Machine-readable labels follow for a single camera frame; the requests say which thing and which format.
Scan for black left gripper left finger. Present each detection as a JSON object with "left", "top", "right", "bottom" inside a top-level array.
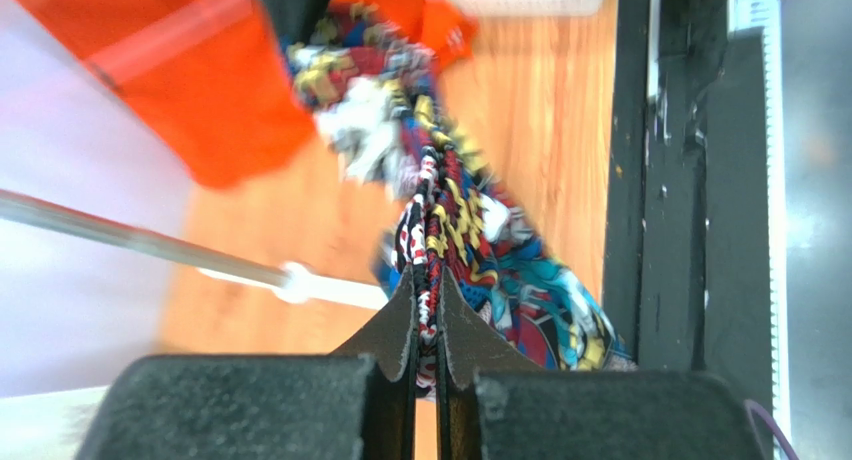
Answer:
[{"left": 77, "top": 271, "right": 418, "bottom": 459}]

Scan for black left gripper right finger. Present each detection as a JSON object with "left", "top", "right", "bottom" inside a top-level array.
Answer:
[{"left": 436, "top": 271, "right": 769, "bottom": 459}]

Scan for comic print shorts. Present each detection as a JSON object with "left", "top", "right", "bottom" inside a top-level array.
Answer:
[{"left": 286, "top": 2, "right": 635, "bottom": 399}]

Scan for orange shorts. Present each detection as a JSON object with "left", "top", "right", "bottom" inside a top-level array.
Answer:
[{"left": 15, "top": 0, "right": 477, "bottom": 188}]

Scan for white metal clothes rack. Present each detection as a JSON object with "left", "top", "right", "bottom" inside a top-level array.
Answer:
[{"left": 1, "top": 190, "right": 388, "bottom": 310}]

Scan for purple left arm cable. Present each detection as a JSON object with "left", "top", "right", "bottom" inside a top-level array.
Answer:
[{"left": 744, "top": 397, "right": 801, "bottom": 460}]

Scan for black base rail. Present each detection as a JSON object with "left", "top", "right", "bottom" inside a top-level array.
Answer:
[{"left": 602, "top": 0, "right": 791, "bottom": 458}]

